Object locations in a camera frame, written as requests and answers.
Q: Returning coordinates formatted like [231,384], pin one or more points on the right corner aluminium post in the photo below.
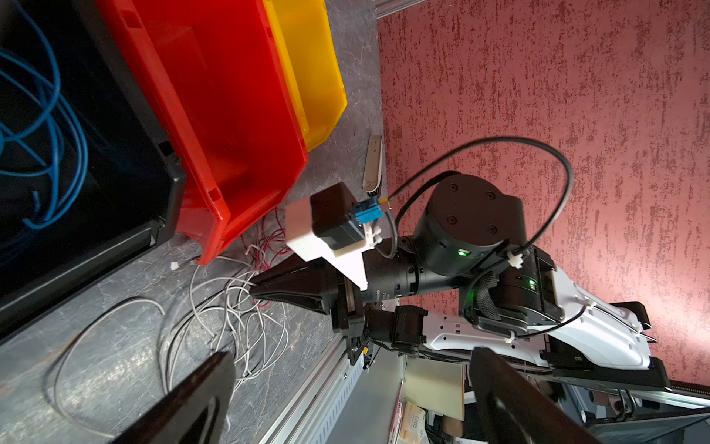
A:
[384,8]

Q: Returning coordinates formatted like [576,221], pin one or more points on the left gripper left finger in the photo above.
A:
[195,411]

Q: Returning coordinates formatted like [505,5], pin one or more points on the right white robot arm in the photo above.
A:
[469,276]

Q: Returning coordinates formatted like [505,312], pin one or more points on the black plastic bin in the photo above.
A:
[89,179]

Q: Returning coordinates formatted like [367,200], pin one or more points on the yellow plastic bin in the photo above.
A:
[309,62]

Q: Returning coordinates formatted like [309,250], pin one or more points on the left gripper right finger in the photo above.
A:
[512,410]

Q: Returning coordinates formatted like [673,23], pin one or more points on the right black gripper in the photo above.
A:
[310,285]

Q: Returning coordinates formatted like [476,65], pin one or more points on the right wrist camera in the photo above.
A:
[333,225]

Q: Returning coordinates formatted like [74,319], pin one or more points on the red plastic bin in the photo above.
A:
[210,71]

